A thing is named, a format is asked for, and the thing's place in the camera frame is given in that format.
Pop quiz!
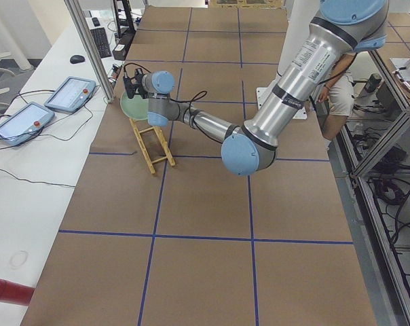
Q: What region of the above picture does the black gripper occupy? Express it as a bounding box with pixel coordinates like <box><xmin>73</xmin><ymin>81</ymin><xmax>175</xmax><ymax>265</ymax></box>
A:
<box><xmin>123</xmin><ymin>68</ymin><xmax>147</xmax><ymax>99</ymax></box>

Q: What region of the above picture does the pale green plate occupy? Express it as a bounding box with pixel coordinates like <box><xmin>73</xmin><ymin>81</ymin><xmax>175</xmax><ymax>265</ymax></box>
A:
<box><xmin>120</xmin><ymin>92</ymin><xmax>149</xmax><ymax>121</ymax></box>

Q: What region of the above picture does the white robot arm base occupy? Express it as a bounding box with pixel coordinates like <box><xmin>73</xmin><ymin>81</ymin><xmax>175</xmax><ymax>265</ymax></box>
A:
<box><xmin>256</xmin><ymin>0</ymin><xmax>320</xmax><ymax>120</ymax></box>

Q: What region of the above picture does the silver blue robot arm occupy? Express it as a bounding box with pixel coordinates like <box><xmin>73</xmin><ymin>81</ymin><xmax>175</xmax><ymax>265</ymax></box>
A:
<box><xmin>123</xmin><ymin>1</ymin><xmax>389</xmax><ymax>176</ymax></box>

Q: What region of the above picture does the small black box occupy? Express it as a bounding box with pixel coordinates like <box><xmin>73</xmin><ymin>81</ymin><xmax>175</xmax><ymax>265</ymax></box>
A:
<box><xmin>112</xmin><ymin>44</ymin><xmax>127</xmax><ymax>61</ymax></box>

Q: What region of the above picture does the far blue teach pendant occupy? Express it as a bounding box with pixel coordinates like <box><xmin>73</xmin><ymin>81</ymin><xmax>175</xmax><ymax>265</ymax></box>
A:
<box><xmin>44</xmin><ymin>76</ymin><xmax>96</xmax><ymax>113</ymax></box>

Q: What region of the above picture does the blue teach pendant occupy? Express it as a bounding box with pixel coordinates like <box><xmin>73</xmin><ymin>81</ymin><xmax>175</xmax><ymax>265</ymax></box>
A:
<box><xmin>44</xmin><ymin>76</ymin><xmax>96</xmax><ymax>113</ymax></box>
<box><xmin>0</xmin><ymin>102</ymin><xmax>55</xmax><ymax>145</ymax></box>

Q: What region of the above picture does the black keyboard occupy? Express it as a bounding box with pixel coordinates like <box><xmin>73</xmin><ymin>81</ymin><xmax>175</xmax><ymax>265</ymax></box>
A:
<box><xmin>90</xmin><ymin>27</ymin><xmax>111</xmax><ymax>58</ymax></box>

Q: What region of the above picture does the black computer mouse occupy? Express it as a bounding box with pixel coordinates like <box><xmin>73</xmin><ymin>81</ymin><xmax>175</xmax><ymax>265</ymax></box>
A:
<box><xmin>69</xmin><ymin>54</ymin><xmax>86</xmax><ymax>65</ymax></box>

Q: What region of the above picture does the wooden dish rack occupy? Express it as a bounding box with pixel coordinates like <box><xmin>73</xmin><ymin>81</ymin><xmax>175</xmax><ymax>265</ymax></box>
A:
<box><xmin>129</xmin><ymin>118</ymin><xmax>176</xmax><ymax>174</ymax></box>

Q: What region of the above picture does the near blue teach pendant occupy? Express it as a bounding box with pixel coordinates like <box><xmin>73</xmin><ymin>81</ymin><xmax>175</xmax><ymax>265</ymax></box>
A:
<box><xmin>0</xmin><ymin>102</ymin><xmax>55</xmax><ymax>145</ymax></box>

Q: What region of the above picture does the seated person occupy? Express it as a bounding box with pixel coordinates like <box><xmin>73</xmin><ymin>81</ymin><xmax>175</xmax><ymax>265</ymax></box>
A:
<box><xmin>318</xmin><ymin>53</ymin><xmax>356</xmax><ymax>149</ymax></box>

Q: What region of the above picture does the red cylinder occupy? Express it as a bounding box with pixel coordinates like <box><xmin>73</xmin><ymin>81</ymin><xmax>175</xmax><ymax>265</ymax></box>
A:
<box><xmin>0</xmin><ymin>278</ymin><xmax>35</xmax><ymax>306</ymax></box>

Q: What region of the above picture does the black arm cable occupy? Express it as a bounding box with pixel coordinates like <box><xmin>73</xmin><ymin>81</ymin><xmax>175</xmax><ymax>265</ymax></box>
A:
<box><xmin>122</xmin><ymin>62</ymin><xmax>226</xmax><ymax>142</ymax></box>

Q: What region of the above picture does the aluminium frame post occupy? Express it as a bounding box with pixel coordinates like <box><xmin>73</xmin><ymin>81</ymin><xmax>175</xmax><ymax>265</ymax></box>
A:
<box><xmin>64</xmin><ymin>0</ymin><xmax>114</xmax><ymax>103</ymax></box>

